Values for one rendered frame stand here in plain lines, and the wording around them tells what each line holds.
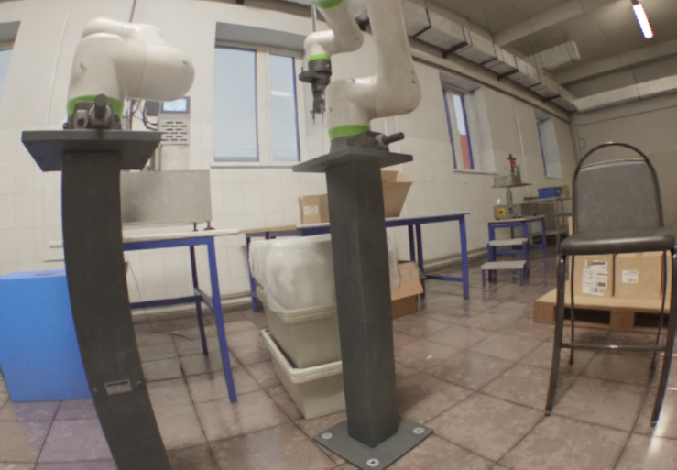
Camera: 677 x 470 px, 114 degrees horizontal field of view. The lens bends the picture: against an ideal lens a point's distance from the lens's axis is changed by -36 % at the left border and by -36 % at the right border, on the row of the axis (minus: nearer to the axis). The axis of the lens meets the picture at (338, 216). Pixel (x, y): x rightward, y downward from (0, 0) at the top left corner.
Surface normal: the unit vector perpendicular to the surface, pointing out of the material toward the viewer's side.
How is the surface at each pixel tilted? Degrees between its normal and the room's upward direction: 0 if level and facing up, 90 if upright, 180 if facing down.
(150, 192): 90
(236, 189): 90
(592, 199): 77
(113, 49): 88
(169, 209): 90
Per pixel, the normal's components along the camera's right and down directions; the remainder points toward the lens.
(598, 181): -0.68, -0.18
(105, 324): 0.64, -0.07
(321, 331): 0.40, 0.05
